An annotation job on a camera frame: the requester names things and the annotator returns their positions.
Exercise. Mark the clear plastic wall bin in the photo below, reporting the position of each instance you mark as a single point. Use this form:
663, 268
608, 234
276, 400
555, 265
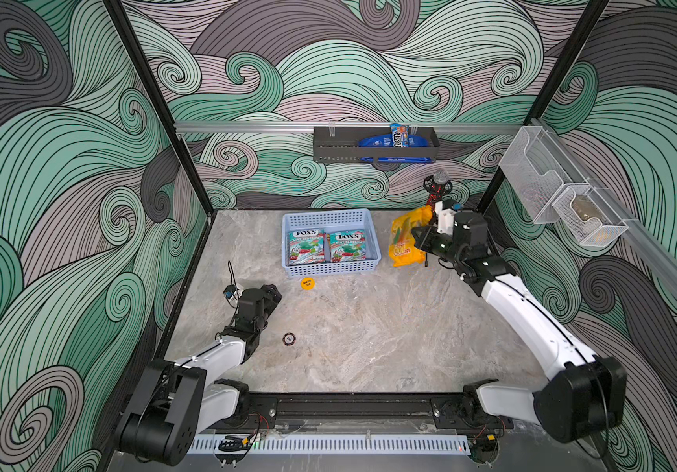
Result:
534, 167

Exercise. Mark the yellow candy bag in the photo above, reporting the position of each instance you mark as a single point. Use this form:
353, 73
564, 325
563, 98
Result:
402, 250

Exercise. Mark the black wall shelf tray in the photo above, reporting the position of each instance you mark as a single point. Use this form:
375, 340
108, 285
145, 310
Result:
341, 145

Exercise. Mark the red microphone on tripod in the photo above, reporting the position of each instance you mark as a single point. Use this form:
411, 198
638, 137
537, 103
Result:
438, 185

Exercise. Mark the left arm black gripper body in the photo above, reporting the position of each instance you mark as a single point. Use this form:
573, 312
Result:
267, 307

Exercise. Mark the yellow round sticker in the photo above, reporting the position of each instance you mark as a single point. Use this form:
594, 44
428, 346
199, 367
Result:
307, 283

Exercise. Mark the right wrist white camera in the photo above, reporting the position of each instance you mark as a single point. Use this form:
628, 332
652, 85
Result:
446, 213

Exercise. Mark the blue package in shelf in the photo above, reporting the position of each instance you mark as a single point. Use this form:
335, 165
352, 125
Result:
386, 149

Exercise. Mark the black corner frame post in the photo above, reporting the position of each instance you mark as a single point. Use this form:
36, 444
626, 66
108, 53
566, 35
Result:
568, 52
128, 36

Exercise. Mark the black corner frame post left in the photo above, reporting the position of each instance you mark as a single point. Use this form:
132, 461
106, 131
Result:
128, 36

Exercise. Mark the white slotted cable duct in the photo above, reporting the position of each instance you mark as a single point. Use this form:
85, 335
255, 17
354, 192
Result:
363, 444

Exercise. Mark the green Fox's candy bag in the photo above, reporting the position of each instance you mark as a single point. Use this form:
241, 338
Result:
306, 247

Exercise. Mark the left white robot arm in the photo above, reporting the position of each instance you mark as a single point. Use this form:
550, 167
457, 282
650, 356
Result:
175, 401

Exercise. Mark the aluminium rail back wall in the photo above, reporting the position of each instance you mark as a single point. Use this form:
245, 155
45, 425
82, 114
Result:
291, 127

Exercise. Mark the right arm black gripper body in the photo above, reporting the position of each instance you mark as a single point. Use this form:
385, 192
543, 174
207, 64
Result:
447, 249

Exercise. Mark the small clear bin with contents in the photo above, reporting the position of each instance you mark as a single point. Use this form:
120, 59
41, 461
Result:
593, 222

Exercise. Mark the small snack packet in shelf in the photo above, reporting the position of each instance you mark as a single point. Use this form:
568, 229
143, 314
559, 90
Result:
399, 136

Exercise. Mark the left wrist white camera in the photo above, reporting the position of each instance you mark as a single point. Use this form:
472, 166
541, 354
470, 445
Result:
231, 294

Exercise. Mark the black corner frame post right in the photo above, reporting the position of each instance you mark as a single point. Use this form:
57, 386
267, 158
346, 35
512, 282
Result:
568, 52

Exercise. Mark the aluminium rail right wall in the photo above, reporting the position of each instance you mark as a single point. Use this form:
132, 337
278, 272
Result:
661, 263

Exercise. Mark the light blue perforated plastic basket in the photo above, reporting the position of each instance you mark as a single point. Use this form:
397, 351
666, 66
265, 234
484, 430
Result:
331, 221

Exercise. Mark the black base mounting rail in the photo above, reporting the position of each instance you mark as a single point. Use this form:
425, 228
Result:
459, 411

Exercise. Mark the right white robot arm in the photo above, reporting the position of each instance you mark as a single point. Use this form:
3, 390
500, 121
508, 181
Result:
584, 394

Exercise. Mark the teal Fox's candy bag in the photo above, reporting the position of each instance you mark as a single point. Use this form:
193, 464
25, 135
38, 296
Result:
347, 246

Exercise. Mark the wrist white camera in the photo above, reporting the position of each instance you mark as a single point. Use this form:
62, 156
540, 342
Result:
231, 294
446, 213

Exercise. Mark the aluminium rail wall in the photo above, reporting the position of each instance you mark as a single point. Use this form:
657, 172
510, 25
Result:
661, 263
291, 127

